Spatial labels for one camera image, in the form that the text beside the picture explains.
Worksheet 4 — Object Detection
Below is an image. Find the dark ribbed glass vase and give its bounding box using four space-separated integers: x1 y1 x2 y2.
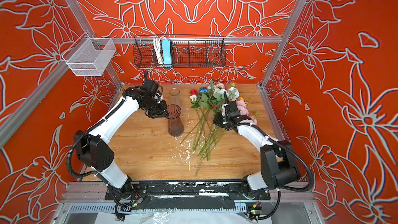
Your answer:
167 104 184 137

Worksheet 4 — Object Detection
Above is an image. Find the white rose stem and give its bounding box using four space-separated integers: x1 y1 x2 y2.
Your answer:
181 94 203 149

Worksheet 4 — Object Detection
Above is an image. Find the red rose stem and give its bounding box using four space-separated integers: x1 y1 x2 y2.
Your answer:
190 89 198 95

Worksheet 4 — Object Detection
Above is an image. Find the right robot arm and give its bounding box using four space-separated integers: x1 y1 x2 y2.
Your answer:
213 101 314 193

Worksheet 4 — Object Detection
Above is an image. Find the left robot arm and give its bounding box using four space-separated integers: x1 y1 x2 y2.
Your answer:
66 79 169 194

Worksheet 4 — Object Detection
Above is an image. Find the clear glass vase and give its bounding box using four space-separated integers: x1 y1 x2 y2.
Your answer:
169 88 182 110

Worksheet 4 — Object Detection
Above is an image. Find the blue rose stem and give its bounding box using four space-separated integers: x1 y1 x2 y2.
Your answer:
200 87 207 94

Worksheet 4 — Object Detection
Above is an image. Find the light blue power strip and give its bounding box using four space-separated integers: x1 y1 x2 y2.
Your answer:
162 39 172 67

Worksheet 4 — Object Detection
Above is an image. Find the small circuit board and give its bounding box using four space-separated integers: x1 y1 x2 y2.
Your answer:
247 203 262 220

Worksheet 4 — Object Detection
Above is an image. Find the white coiled cable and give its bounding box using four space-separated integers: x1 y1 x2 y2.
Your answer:
153 37 164 66

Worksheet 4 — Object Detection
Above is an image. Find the black wire wall basket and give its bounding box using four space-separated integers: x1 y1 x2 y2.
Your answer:
133 35 227 68

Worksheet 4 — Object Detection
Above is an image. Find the clear acrylic wall bin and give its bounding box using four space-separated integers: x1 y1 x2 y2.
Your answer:
62 33 116 77

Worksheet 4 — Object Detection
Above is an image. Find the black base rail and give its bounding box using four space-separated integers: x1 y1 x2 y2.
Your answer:
105 179 271 212

